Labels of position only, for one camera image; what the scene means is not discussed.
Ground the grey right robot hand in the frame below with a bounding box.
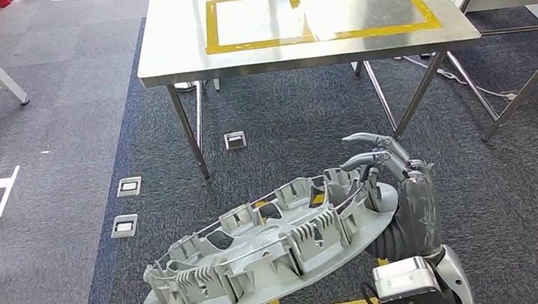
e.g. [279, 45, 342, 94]
[336, 124, 445, 267]

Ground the grey plastic wheel cover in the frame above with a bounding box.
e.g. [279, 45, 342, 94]
[129, 161, 411, 304]

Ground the steel workbench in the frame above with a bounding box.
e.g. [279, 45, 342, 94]
[129, 0, 503, 187]

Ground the steel floor socket box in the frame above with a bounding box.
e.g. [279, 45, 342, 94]
[222, 130, 248, 152]
[107, 212, 142, 240]
[114, 174, 146, 200]

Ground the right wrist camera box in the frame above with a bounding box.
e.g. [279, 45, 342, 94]
[370, 253, 444, 304]

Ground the white power strip cable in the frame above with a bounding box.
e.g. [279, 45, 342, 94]
[401, 44, 520, 113]

